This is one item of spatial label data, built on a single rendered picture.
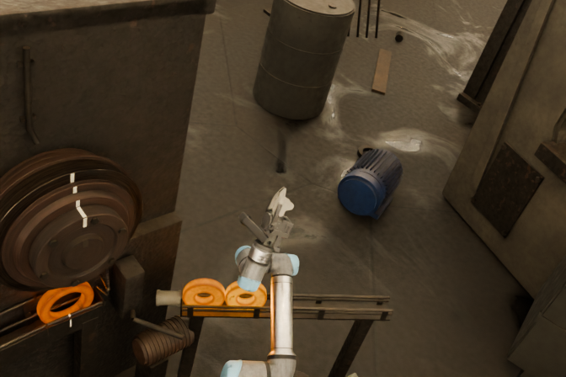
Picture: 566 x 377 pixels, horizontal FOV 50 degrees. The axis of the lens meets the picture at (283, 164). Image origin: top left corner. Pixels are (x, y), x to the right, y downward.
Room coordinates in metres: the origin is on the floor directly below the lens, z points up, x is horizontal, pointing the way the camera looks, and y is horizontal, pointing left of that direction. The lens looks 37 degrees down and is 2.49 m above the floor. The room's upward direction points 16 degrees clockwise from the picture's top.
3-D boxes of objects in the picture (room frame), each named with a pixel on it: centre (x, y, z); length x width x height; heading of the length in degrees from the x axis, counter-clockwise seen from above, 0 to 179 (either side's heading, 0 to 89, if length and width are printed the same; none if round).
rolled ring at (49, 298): (1.22, 0.57, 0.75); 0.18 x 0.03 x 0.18; 137
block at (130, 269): (1.40, 0.42, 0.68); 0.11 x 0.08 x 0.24; 49
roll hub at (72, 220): (1.15, 0.49, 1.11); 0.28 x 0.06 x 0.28; 139
